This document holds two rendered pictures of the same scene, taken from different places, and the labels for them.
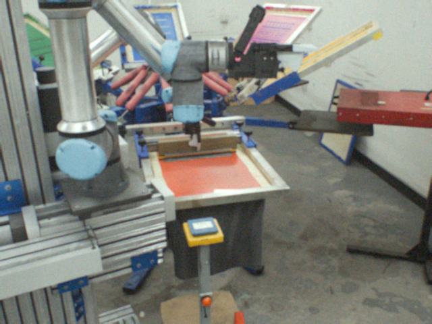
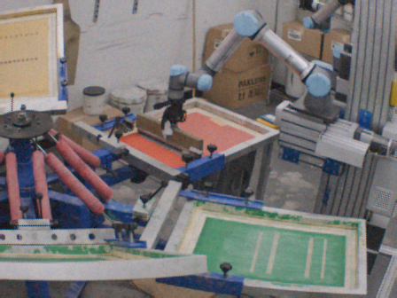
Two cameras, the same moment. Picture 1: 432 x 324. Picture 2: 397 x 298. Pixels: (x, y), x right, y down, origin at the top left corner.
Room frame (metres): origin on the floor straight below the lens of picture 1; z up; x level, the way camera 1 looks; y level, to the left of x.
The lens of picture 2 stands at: (3.81, 2.37, 2.22)
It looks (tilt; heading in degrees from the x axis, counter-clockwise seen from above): 24 degrees down; 231
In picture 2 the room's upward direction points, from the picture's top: 6 degrees clockwise
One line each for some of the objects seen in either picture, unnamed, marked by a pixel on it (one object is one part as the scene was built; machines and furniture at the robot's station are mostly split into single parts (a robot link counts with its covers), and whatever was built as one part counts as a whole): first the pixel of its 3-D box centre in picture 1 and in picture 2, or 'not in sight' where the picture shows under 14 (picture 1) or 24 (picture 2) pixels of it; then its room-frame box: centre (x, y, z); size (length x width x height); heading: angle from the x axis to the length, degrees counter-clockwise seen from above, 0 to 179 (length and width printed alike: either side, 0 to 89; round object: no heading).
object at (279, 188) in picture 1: (202, 163); (187, 134); (2.03, 0.06, 0.97); 0.79 x 0.58 x 0.04; 13
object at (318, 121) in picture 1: (266, 121); not in sight; (2.86, -0.34, 0.91); 1.34 x 0.40 x 0.08; 73
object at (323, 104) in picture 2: not in sight; (318, 97); (1.65, 0.55, 1.31); 0.15 x 0.15 x 0.10
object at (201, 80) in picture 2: (176, 95); (199, 80); (2.08, 0.18, 1.30); 0.11 x 0.11 x 0.08; 38
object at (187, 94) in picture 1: (187, 96); (323, 24); (1.09, 0.07, 1.56); 0.11 x 0.08 x 0.11; 1
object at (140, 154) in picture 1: (141, 150); (198, 168); (2.20, 0.39, 0.97); 0.30 x 0.05 x 0.07; 13
